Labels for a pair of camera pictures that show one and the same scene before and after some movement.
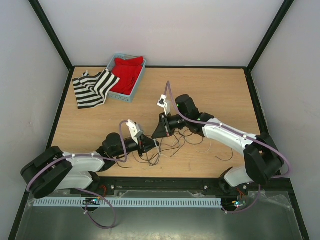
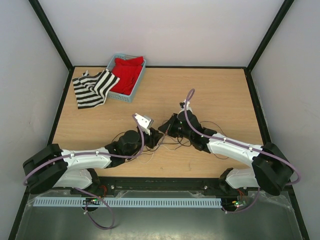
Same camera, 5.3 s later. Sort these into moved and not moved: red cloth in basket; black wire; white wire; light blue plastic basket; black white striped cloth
Moved: white wire; black wire
Not moved: black white striped cloth; light blue plastic basket; red cloth in basket
